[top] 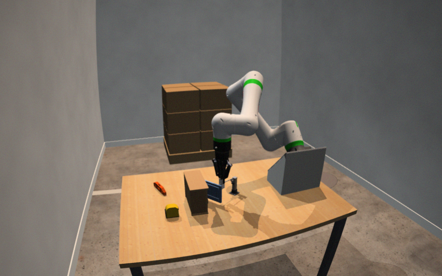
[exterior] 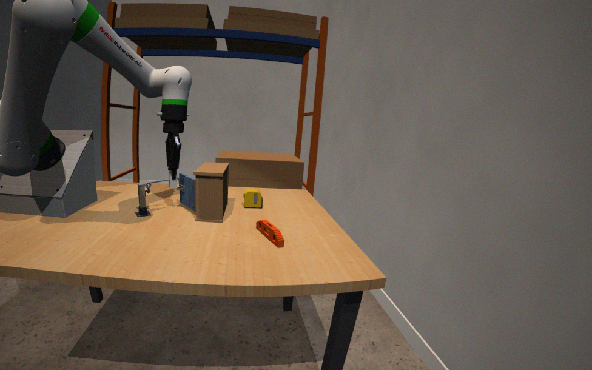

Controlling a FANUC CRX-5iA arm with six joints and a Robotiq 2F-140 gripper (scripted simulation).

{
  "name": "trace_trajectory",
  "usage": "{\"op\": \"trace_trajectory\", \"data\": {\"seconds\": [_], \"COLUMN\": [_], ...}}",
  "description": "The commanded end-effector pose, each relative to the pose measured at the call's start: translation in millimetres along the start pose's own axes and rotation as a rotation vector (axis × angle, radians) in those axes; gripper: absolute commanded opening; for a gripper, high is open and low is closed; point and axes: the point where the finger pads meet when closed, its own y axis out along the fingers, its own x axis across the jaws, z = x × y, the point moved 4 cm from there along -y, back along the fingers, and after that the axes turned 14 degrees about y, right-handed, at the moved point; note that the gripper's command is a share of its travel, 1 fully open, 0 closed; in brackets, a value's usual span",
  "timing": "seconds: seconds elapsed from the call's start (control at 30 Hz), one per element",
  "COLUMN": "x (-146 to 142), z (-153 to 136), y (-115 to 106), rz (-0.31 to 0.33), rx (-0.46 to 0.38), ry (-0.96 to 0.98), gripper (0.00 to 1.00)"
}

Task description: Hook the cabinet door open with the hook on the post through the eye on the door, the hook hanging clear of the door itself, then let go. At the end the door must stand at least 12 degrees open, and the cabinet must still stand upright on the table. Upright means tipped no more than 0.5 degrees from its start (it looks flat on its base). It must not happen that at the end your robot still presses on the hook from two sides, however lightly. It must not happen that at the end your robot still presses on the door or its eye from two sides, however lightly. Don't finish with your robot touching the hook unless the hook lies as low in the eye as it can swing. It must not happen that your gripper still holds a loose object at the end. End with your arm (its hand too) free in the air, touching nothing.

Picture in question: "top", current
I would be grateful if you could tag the yellow tape measure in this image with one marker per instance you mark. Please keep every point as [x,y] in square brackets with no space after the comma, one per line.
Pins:
[172,211]

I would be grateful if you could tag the orange torpedo level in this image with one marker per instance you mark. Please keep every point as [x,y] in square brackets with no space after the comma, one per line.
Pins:
[160,188]

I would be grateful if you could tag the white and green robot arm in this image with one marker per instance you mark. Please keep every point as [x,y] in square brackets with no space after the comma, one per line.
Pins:
[245,96]

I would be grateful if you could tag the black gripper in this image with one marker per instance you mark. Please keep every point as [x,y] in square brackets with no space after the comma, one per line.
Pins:
[220,162]

